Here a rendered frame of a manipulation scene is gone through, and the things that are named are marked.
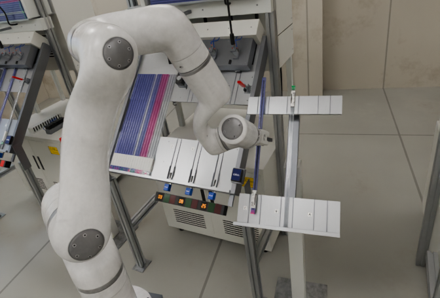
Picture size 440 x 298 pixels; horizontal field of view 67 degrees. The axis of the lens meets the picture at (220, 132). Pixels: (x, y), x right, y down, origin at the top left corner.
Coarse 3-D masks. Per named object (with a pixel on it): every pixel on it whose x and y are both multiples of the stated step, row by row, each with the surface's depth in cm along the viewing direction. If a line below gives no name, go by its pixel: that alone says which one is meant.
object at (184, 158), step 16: (160, 144) 153; (176, 144) 149; (192, 144) 146; (160, 160) 150; (176, 160) 146; (192, 160) 143; (208, 160) 140; (224, 160) 137; (160, 176) 147; (176, 176) 144; (208, 176) 138; (224, 176) 135
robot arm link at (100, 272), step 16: (48, 192) 77; (48, 208) 72; (112, 240) 83; (96, 256) 78; (112, 256) 80; (80, 272) 76; (96, 272) 76; (112, 272) 79; (80, 288) 78; (96, 288) 78
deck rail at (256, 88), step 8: (264, 40) 146; (264, 48) 146; (264, 56) 146; (264, 64) 147; (256, 72) 143; (264, 72) 148; (256, 80) 142; (256, 88) 141; (256, 96) 142; (248, 120) 137; (240, 152) 134; (248, 152) 139; (240, 160) 133; (232, 184) 131; (240, 184) 134; (232, 192) 130; (240, 192) 135
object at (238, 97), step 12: (144, 60) 174; (156, 60) 170; (144, 72) 171; (156, 72) 168; (168, 72) 165; (228, 72) 150; (252, 72) 145; (180, 96) 157; (192, 96) 154; (240, 96) 144
